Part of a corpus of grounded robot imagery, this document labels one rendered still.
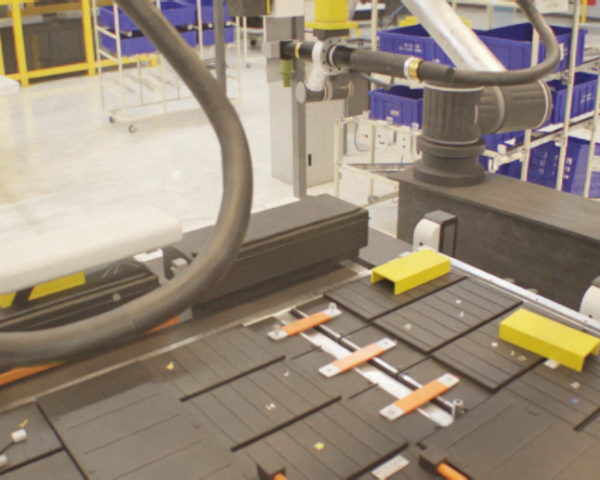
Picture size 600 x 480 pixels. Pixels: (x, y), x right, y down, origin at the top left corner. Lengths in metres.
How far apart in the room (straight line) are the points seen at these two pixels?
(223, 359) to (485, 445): 0.45
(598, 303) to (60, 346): 1.10
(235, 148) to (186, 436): 0.46
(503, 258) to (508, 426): 1.24
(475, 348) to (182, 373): 0.49
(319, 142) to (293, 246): 3.63
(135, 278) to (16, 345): 0.65
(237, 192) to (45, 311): 0.59
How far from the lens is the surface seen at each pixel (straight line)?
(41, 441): 1.02
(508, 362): 1.14
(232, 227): 0.60
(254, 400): 1.03
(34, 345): 0.56
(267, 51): 3.76
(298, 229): 1.36
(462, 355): 1.15
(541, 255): 2.10
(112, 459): 0.95
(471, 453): 0.94
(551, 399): 1.07
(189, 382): 1.08
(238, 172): 0.64
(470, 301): 1.31
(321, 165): 5.02
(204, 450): 0.93
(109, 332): 0.55
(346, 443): 0.95
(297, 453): 0.93
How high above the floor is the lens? 1.62
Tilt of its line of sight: 24 degrees down
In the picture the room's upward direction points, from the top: 1 degrees counter-clockwise
